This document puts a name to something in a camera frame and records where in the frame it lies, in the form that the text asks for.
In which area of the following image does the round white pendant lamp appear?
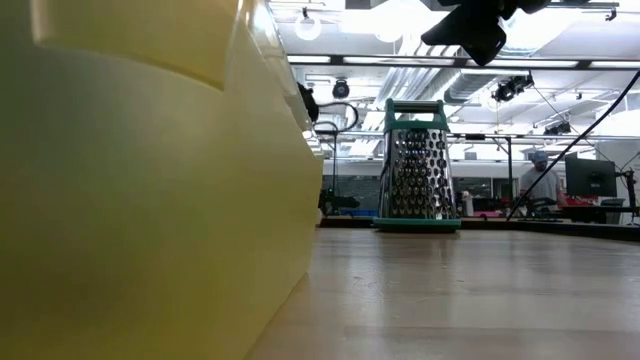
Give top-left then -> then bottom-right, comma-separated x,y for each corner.
293,13 -> 323,42

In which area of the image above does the black ceiling camera cluster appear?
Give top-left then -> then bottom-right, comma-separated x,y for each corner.
491,72 -> 535,103

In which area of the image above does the person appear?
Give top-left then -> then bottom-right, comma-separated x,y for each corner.
519,149 -> 565,207

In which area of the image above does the right arm long black cable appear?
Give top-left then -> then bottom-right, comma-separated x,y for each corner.
505,68 -> 640,222

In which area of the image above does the metal box grater teal trim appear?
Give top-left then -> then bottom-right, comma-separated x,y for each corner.
373,98 -> 462,234

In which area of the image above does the black computer monitor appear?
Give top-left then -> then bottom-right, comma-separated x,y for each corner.
565,157 -> 618,198

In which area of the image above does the black aluminium table frame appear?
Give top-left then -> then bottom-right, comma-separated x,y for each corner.
317,215 -> 640,243

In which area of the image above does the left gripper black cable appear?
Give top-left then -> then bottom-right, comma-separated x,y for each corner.
313,101 -> 361,135

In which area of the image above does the overhead light bar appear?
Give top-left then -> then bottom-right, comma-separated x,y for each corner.
285,52 -> 640,71

